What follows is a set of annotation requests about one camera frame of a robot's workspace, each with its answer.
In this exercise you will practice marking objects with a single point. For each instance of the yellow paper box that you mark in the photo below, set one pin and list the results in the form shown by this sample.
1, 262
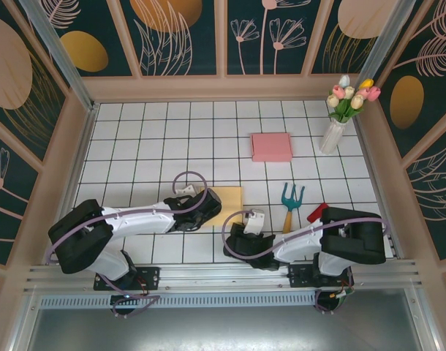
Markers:
230, 201

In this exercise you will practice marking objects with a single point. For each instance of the pink paper box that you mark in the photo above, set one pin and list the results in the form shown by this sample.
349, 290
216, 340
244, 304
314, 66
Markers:
272, 148

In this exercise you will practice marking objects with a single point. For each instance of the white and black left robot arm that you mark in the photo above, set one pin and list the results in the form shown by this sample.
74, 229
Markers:
135, 219

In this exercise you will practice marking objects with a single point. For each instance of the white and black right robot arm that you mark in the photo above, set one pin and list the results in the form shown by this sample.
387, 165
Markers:
351, 234

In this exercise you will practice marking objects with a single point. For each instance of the grey metal sheet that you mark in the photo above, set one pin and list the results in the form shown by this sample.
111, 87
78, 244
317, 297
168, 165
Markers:
226, 329

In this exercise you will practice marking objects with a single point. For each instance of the green circuit board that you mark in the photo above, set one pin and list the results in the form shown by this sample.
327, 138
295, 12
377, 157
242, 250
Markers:
343, 294

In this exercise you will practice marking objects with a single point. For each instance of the white ribbed vase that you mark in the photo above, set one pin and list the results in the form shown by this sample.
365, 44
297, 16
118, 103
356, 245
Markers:
332, 137

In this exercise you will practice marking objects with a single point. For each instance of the pastel tulip bouquet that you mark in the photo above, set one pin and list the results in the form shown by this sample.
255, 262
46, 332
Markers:
349, 98

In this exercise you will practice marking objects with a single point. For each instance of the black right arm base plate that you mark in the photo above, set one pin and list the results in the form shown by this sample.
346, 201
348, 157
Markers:
299, 276

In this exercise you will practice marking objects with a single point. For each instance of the long aluminium mounting rail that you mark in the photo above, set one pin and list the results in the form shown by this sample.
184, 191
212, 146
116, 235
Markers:
208, 272

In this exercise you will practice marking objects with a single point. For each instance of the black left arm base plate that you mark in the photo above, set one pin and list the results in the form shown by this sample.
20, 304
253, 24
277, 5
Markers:
150, 278

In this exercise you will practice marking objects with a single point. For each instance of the aluminium table side rail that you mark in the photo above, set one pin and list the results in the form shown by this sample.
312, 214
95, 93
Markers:
365, 146
83, 146

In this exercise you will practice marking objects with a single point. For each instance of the aluminium corner post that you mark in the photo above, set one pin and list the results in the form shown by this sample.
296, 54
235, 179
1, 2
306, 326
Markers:
60, 55
392, 36

